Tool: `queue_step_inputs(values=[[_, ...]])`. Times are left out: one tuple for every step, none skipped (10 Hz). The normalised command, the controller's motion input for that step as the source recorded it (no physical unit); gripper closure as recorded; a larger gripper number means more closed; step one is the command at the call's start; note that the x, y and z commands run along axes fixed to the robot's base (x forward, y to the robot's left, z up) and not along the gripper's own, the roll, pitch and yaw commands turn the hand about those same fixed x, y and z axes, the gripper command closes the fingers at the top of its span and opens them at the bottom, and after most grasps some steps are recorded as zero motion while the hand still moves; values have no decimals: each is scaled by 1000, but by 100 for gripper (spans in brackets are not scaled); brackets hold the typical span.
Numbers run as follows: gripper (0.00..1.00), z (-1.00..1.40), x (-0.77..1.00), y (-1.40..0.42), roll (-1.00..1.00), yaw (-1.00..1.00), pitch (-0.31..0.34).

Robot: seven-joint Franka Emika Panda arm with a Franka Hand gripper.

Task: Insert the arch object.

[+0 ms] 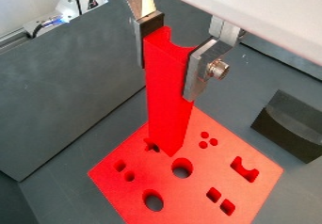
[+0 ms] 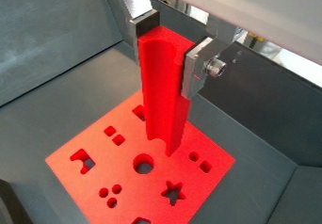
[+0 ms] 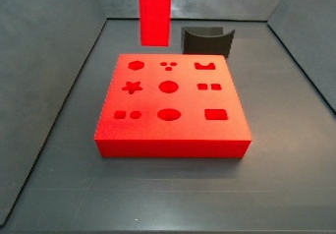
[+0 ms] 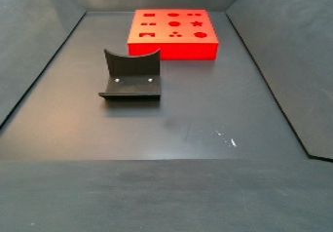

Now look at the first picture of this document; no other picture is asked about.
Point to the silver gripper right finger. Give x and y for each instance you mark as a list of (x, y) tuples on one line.
[(205, 63)]

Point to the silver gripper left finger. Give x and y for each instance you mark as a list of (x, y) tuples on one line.
[(148, 21)]

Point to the red arch block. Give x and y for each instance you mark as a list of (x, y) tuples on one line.
[(169, 108)]

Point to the black curved holder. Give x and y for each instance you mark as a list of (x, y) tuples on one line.
[(292, 124)]

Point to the red shape sorting board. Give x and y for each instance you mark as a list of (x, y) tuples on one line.
[(213, 183)]

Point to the aluminium frame rail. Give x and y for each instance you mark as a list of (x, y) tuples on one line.
[(30, 17)]

